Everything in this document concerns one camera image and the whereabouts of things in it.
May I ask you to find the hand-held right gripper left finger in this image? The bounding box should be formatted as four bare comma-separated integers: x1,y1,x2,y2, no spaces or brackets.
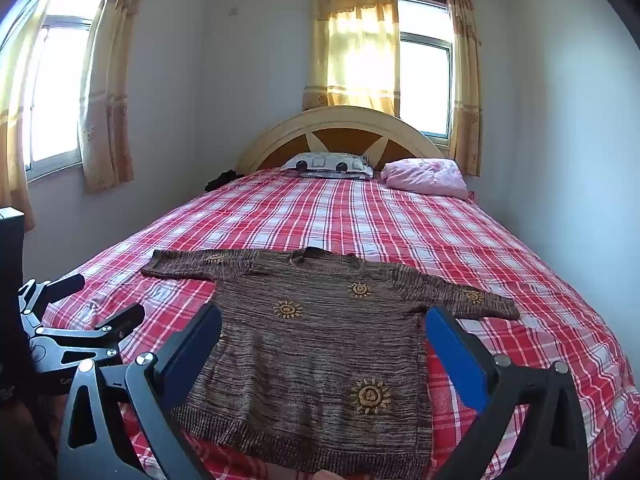
57,304,223,480

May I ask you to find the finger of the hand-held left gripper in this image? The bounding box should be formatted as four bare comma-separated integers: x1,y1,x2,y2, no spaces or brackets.
17,274,86,332
30,304,146,367

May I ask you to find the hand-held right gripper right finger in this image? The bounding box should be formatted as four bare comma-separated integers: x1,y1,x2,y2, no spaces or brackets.
425,306,591,480

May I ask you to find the brown knitted sweater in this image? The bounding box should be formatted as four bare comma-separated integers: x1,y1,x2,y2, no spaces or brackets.
141,247,521,480

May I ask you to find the dark cabinet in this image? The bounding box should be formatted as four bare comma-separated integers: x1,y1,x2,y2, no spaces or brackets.
0,207,27,396

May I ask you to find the yellow curtain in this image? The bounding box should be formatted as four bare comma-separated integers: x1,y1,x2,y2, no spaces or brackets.
0,10,37,231
301,0,401,117
445,0,483,178
80,0,153,195

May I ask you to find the red plaid bed sheet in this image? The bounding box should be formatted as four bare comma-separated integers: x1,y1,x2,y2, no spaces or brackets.
42,167,636,480

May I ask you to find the dark cloth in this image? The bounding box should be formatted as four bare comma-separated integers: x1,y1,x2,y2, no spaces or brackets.
205,170,246,193

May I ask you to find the pink pillow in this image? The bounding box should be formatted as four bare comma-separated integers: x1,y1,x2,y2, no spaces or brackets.
381,158,471,200

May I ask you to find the side window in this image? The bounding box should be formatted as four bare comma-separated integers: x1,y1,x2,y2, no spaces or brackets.
25,0,112,181

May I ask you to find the patterned grey pillow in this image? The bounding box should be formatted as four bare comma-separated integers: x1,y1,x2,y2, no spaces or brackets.
281,151,375,180

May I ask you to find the cream arched headboard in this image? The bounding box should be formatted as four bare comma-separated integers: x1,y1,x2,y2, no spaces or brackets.
235,105,448,176

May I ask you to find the window behind headboard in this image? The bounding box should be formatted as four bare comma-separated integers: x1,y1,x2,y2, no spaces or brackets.
397,0,454,142

